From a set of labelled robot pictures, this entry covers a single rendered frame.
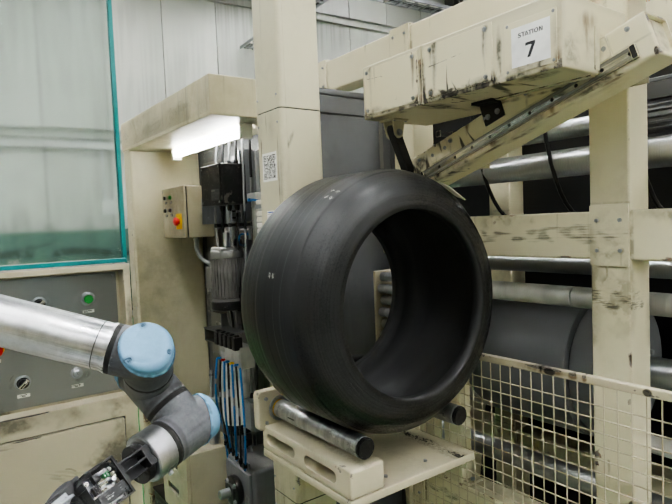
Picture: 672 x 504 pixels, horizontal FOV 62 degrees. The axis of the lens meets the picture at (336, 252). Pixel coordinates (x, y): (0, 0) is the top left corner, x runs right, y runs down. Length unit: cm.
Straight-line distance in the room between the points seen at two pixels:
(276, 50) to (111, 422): 109
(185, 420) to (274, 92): 83
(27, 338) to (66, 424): 66
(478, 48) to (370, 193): 43
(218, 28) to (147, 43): 139
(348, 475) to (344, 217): 51
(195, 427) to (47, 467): 68
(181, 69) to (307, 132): 955
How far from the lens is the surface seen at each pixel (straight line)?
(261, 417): 145
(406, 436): 152
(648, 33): 130
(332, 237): 107
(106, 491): 102
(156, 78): 1083
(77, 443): 172
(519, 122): 141
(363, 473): 121
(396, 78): 152
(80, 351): 105
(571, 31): 126
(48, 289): 168
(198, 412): 113
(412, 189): 119
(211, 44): 1134
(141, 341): 102
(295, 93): 151
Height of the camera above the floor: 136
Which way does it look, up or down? 3 degrees down
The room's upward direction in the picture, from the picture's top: 2 degrees counter-clockwise
